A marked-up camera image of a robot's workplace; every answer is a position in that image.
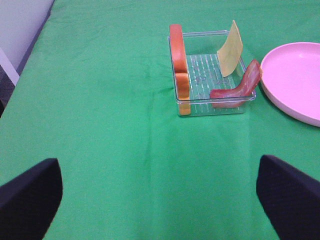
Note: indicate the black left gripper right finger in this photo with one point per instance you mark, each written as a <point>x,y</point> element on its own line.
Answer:
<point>290,199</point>

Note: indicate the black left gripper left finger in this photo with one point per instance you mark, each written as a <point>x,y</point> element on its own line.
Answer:
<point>30,201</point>

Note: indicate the bacon strip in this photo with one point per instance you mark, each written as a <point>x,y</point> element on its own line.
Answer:
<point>250,80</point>

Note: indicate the pink plate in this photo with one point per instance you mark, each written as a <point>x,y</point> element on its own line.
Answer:
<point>291,80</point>

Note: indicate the clear left plastic container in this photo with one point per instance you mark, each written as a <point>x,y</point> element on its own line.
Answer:
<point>204,75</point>

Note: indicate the yellow cheese slice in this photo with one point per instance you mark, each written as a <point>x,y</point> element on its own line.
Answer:
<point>229,54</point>

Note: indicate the upright bread slice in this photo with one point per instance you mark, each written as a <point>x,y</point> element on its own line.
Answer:
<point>179,60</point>

